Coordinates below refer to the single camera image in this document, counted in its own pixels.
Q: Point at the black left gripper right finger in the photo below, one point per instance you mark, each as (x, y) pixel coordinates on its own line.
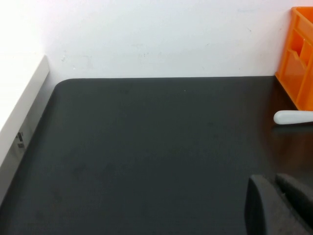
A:
(303, 198)

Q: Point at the orange plastic cutlery holder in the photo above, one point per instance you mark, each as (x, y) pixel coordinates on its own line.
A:
(298, 61)

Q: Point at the small metal bracket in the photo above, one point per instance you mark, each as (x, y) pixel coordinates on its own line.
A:
(20, 140)

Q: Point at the grey-green plastic fork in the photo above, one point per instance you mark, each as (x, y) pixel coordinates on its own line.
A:
(291, 118)

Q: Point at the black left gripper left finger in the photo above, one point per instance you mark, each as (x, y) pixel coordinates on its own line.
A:
(266, 210)

